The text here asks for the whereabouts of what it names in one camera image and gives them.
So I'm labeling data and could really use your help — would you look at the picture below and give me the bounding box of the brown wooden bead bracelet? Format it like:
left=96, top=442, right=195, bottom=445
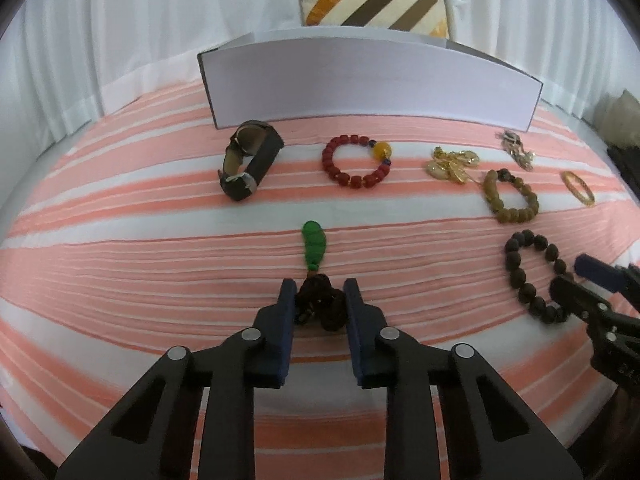
left=482, top=169, right=541, bottom=225

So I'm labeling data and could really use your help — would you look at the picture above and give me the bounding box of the dark bead bracelet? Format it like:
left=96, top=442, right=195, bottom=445
left=504, top=230, right=573, bottom=325

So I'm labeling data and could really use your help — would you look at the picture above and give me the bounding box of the white curtain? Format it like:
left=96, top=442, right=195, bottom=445
left=0, top=0, right=640, bottom=156

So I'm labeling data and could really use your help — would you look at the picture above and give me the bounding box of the gold bangle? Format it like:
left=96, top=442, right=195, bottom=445
left=561, top=170, right=597, bottom=207

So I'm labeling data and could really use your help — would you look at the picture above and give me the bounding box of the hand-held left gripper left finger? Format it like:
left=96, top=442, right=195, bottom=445
left=55, top=279, right=297, bottom=480

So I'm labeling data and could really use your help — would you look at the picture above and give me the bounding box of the pink white striped blanket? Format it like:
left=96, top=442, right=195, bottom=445
left=0, top=80, right=640, bottom=466

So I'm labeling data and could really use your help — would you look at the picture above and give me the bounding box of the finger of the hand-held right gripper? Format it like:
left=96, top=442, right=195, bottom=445
left=574, top=254, right=640, bottom=306
left=550, top=276, right=615, bottom=330

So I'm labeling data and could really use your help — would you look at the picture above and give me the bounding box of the white cardboard box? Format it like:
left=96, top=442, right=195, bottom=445
left=197, top=25, right=543, bottom=132

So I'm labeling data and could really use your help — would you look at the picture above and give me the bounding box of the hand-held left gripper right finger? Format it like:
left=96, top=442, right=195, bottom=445
left=344, top=279, right=584, bottom=480

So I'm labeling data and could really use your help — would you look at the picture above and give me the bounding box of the red bead bracelet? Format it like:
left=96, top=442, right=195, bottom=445
left=322, top=134, right=393, bottom=190

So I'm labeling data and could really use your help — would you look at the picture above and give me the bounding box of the small silver gold chain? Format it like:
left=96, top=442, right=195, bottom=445
left=501, top=130, right=537, bottom=171

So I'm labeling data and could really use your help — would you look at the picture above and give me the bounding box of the black strap wristwatch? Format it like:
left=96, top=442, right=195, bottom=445
left=218, top=120, right=286, bottom=202

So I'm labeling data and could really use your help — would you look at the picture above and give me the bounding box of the beige cushion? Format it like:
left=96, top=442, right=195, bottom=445
left=595, top=89, right=640, bottom=147

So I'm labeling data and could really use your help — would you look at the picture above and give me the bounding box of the gold chain jewelry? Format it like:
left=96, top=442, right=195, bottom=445
left=426, top=146, right=481, bottom=185

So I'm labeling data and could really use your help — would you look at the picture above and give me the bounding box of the dark cloth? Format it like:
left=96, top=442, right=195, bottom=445
left=606, top=144, right=640, bottom=193

